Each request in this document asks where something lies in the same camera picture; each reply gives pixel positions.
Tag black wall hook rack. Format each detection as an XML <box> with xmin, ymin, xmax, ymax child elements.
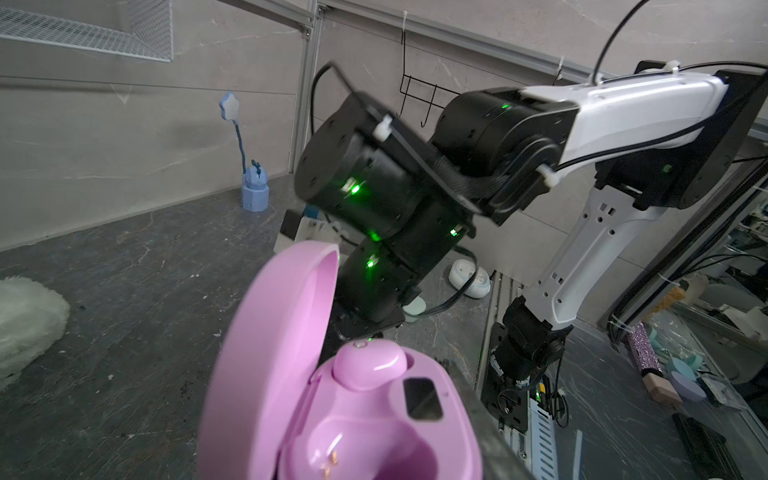
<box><xmin>399</xmin><ymin>29</ymin><xmax>459</xmax><ymax>129</ymax></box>

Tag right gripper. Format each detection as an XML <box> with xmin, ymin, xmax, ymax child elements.
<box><xmin>320</xmin><ymin>239</ymin><xmax>426</xmax><ymax>360</ymax></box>

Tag white plush dog brown shirt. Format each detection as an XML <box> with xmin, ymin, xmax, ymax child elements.
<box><xmin>1</xmin><ymin>276</ymin><xmax>71</xmax><ymax>390</ymax></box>

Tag mint green charging case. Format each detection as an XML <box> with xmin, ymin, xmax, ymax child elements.
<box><xmin>402</xmin><ymin>296</ymin><xmax>426</xmax><ymax>322</ymax></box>

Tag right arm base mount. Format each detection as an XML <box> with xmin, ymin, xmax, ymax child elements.
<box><xmin>480</xmin><ymin>322</ymin><xmax>570</xmax><ymax>436</ymax></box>

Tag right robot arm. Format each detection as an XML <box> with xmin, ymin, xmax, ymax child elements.
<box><xmin>294</xmin><ymin>62</ymin><xmax>767</xmax><ymax>387</ymax></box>

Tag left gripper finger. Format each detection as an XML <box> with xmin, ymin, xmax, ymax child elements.
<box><xmin>443</xmin><ymin>360</ymin><xmax>534</xmax><ymax>480</ymax></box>

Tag white wire wall basket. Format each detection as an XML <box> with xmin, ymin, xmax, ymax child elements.
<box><xmin>1</xmin><ymin>1</ymin><xmax>174</xmax><ymax>63</ymax></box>

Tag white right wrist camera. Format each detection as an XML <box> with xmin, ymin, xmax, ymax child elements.
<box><xmin>273</xmin><ymin>209</ymin><xmax>342</xmax><ymax>254</ymax></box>

